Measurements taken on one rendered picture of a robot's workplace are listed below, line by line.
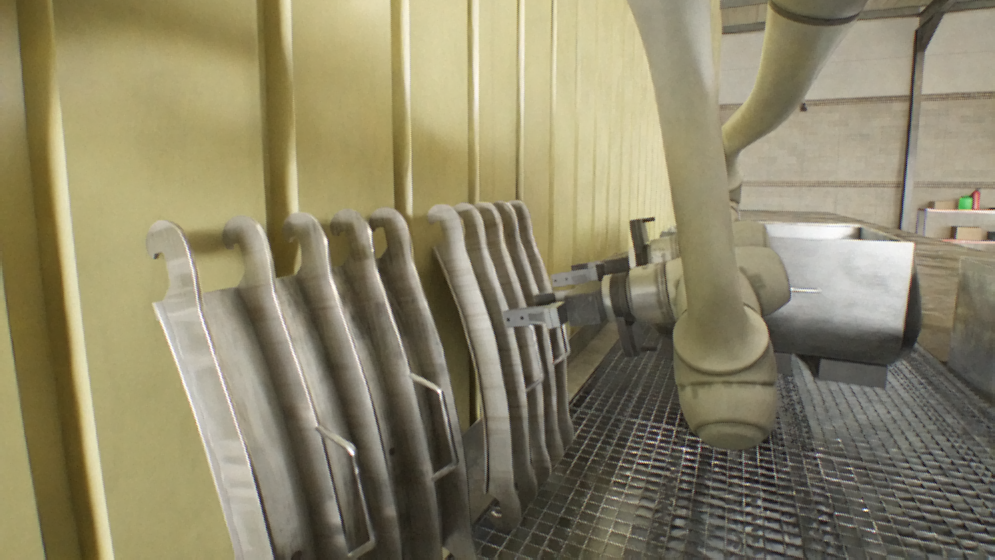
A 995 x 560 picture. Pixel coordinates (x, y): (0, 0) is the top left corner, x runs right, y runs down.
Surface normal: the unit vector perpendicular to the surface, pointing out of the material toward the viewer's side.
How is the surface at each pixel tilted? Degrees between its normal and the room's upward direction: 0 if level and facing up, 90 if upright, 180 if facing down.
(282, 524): 78
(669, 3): 134
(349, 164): 90
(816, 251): 93
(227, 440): 90
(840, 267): 91
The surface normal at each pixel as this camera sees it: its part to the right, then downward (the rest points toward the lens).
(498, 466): -0.44, 0.11
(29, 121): -0.12, 0.12
